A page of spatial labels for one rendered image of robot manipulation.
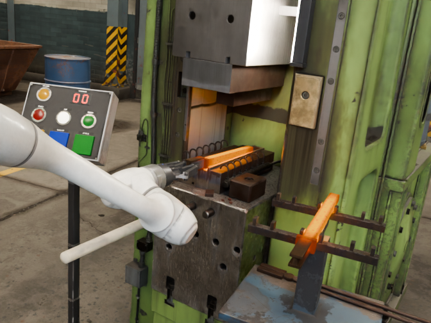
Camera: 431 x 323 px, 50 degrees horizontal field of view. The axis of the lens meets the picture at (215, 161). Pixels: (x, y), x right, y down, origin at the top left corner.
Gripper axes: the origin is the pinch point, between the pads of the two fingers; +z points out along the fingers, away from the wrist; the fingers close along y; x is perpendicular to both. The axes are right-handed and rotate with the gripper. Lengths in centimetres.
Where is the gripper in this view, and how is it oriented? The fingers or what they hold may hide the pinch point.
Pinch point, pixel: (195, 164)
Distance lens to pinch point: 160.0
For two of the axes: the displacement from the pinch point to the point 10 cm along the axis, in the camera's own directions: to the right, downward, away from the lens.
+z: 5.5, -2.0, 8.1
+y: 8.3, 2.3, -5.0
